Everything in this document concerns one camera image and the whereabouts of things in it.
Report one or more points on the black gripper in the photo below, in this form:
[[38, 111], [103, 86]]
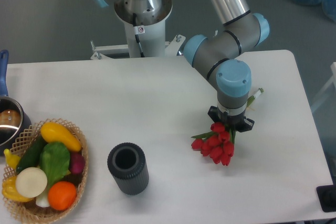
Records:
[[239, 122]]

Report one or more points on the red tulip bouquet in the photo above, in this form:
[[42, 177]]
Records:
[[218, 144]]

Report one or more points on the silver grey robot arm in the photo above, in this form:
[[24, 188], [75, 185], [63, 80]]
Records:
[[216, 59]]

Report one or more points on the dark grey ribbed vase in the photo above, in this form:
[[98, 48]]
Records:
[[127, 164]]

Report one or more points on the black device at table edge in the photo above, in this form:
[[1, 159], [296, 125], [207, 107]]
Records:
[[326, 196]]

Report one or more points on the purple red onion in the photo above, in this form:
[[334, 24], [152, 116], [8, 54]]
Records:
[[77, 163]]

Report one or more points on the yellow squash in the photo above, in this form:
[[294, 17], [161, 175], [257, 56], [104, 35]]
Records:
[[54, 132]]

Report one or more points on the green lettuce leaf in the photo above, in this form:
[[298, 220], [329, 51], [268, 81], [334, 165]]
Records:
[[54, 162]]

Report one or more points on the orange fruit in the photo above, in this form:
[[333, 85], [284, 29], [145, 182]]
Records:
[[62, 195]]

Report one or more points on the dark green cucumber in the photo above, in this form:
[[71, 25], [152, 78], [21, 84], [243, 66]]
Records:
[[32, 155]]

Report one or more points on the white round onion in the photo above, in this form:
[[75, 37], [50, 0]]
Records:
[[31, 182]]

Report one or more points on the woven wicker basket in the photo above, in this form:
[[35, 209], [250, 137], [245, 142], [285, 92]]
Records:
[[29, 212]]

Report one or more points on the yellow bell pepper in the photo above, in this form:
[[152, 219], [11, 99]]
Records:
[[9, 191]]

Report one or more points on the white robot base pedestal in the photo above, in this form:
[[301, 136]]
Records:
[[142, 41]]

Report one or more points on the blue handled saucepan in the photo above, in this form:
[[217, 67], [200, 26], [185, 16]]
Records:
[[13, 117]]

